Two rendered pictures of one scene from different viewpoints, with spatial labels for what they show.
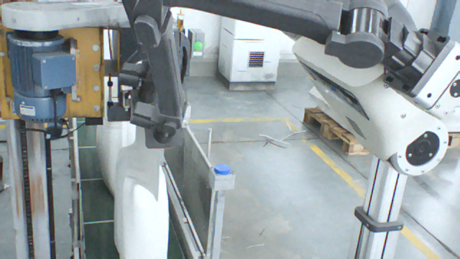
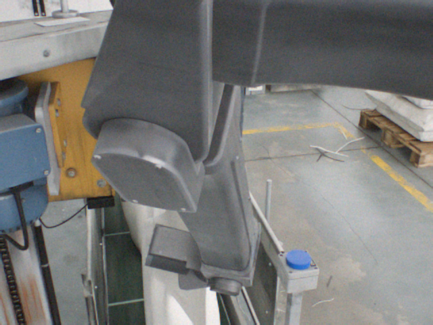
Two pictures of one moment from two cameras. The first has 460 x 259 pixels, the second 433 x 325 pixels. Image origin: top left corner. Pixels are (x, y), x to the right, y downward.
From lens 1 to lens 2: 0.75 m
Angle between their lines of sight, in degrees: 8
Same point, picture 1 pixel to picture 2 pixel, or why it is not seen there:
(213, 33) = not seen: hidden behind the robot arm
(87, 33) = (74, 70)
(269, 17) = not seen: outside the picture
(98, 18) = (85, 47)
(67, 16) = (24, 52)
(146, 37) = (152, 192)
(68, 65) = (31, 143)
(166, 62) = (220, 209)
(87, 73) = (81, 132)
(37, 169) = (26, 269)
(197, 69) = not seen: hidden behind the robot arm
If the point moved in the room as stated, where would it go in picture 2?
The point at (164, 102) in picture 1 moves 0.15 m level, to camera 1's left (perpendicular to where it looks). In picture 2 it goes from (214, 256) to (72, 246)
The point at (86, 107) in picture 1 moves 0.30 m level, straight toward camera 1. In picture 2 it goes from (86, 183) to (78, 272)
